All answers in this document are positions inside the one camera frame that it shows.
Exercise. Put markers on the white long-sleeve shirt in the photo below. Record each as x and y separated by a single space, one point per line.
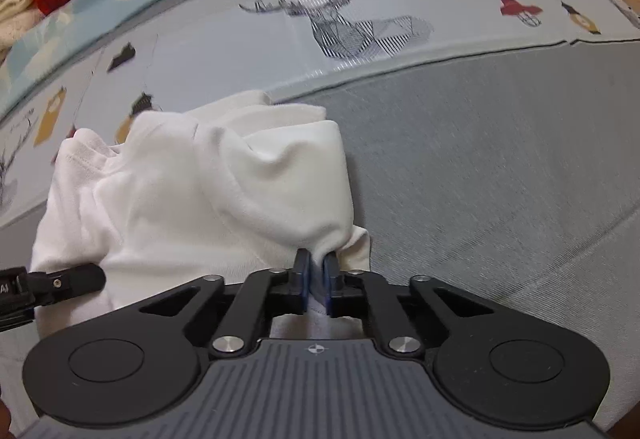
230 188

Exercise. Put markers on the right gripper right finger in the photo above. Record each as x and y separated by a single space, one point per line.
368 297

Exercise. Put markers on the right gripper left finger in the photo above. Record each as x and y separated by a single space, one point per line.
263 296

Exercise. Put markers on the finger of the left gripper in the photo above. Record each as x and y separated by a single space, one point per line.
57 286

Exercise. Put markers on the deer print bed sheet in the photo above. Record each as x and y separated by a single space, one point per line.
200 51

